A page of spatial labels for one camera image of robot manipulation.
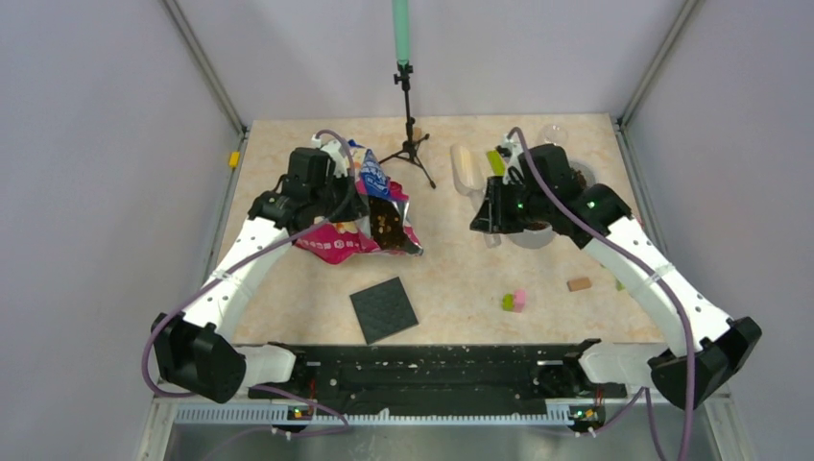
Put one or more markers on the long green toy brick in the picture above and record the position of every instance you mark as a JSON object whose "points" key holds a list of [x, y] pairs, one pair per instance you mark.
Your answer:
{"points": [[496, 162]]}

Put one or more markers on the black square mat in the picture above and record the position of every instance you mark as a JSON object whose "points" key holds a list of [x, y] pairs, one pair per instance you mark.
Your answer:
{"points": [[383, 310]]}

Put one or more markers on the clear plastic scoop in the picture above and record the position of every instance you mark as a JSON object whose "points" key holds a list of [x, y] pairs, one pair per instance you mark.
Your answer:
{"points": [[468, 176]]}

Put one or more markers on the yellow block on frame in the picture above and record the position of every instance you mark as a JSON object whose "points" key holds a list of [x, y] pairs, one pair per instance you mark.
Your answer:
{"points": [[234, 159]]}

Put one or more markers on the small wooden block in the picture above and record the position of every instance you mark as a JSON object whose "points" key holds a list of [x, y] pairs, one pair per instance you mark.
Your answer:
{"points": [[579, 284]]}

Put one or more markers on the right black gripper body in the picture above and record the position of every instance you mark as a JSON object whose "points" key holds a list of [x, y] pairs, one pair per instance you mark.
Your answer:
{"points": [[536, 204]]}

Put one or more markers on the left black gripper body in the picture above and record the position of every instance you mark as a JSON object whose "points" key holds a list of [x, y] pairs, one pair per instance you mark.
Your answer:
{"points": [[330, 196]]}

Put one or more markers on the clear water bottle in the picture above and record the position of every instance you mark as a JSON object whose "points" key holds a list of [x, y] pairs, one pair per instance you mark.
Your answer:
{"points": [[553, 134]]}

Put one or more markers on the colourful pet food bag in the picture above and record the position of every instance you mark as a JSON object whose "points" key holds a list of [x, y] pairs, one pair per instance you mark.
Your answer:
{"points": [[384, 227]]}

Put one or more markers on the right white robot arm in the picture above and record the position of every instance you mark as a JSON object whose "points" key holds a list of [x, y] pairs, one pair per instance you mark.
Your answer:
{"points": [[704, 346]]}

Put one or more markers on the black tripod with green pole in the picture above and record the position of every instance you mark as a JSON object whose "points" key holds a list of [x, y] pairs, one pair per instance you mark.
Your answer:
{"points": [[409, 151]]}

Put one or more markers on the grey double pet bowl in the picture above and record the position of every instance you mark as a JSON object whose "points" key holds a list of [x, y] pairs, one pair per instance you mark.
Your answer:
{"points": [[543, 234]]}

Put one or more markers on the brown pet food kibble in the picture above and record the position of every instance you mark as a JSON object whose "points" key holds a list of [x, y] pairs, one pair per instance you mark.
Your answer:
{"points": [[540, 213]]}

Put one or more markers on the green and pink brick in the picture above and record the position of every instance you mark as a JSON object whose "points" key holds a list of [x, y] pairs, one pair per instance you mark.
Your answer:
{"points": [[514, 302]]}

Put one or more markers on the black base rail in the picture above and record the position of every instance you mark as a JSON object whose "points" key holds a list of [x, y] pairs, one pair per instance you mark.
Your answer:
{"points": [[444, 380]]}

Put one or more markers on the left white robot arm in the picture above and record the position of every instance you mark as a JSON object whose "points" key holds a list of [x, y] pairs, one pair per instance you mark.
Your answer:
{"points": [[192, 343]]}

